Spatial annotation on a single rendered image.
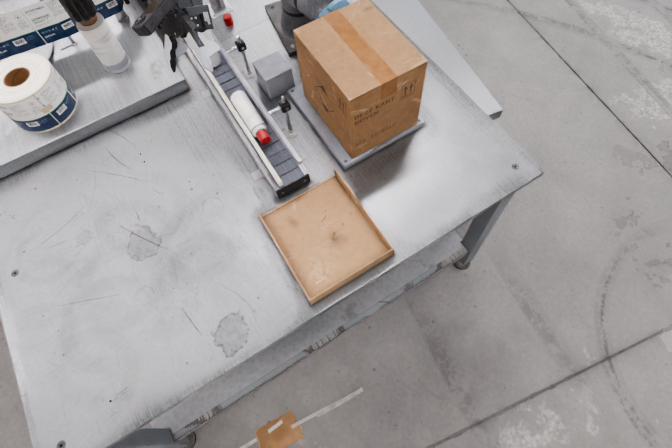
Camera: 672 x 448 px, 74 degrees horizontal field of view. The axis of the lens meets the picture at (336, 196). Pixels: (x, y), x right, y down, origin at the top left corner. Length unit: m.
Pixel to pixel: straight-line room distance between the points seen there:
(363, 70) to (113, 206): 0.84
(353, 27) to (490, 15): 1.94
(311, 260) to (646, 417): 1.52
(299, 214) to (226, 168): 0.29
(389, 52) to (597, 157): 1.63
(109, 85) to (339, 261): 0.99
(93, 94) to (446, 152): 1.17
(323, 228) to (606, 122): 1.91
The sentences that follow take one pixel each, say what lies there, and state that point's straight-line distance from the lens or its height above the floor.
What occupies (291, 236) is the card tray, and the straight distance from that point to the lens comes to 1.26.
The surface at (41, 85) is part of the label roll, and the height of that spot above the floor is 1.02.
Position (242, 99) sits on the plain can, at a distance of 1.43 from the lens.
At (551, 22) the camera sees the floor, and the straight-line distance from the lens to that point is 3.22.
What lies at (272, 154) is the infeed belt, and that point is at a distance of 1.35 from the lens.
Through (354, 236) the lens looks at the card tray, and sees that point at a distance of 1.25.
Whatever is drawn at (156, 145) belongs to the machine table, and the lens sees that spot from 1.55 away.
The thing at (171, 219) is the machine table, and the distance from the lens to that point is 1.39.
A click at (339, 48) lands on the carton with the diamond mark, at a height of 1.12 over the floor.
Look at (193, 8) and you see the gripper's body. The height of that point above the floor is 1.33.
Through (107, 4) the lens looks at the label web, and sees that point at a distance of 1.88.
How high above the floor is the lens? 1.98
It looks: 62 degrees down
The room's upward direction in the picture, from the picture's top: 7 degrees counter-clockwise
